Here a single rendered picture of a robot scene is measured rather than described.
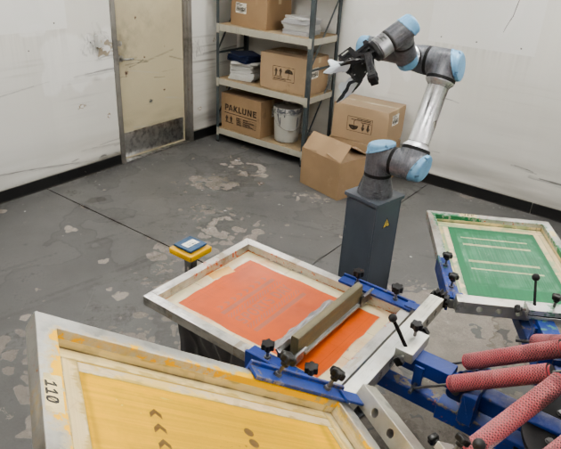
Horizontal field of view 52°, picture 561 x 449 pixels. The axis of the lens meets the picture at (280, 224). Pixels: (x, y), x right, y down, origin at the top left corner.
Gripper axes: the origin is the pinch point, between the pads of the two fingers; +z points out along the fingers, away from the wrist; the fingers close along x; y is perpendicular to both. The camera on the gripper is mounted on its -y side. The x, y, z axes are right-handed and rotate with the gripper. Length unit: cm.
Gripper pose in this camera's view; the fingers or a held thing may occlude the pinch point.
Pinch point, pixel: (330, 89)
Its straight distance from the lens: 193.0
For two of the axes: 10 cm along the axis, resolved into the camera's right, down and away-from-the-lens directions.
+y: -4.8, -6.6, 5.8
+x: -3.6, -4.6, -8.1
